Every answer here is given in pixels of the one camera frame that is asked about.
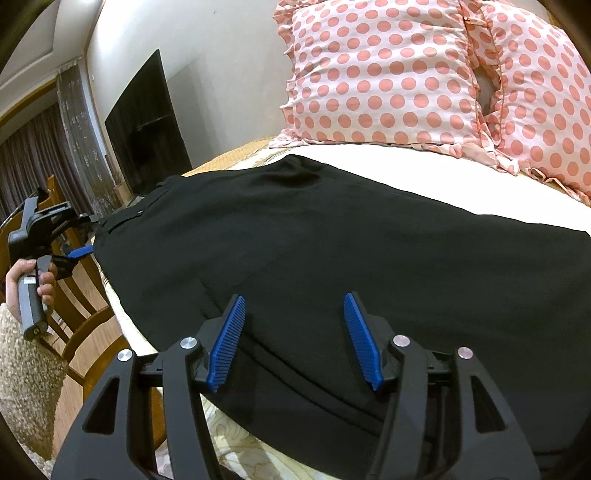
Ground black pants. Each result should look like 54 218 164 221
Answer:
92 154 591 480

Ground left forearm beige sleeve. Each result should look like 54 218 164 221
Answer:
1 305 67 463

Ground person left hand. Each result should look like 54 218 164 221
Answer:
5 259 57 321

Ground wooden chair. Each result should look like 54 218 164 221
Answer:
0 174 167 458

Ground dark curtain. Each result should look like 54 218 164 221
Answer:
1 61 120 220

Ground black television screen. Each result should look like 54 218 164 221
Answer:
105 50 191 196

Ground yellow patterned bed sheet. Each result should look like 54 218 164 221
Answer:
102 138 591 480

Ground right polka dot pillow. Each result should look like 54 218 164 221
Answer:
462 1 590 203

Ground polka dot pillow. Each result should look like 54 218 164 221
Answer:
462 1 590 203
273 0 497 166

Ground left polka dot pillow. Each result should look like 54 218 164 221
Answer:
273 0 497 166

